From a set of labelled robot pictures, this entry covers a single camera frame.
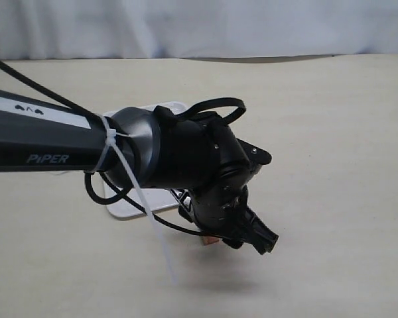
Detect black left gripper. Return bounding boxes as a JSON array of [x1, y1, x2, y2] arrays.
[[178, 184, 279, 255]]

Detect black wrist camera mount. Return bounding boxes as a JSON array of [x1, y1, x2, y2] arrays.
[[237, 139, 272, 176]]

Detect white zip tie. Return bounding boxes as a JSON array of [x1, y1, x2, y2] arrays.
[[84, 115, 177, 285]]

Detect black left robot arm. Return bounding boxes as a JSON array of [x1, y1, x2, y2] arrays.
[[0, 90, 278, 254]]

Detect black cable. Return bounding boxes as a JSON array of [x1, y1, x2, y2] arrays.
[[0, 52, 247, 240]]

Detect white backdrop curtain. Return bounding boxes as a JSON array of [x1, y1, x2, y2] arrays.
[[0, 1, 398, 60]]

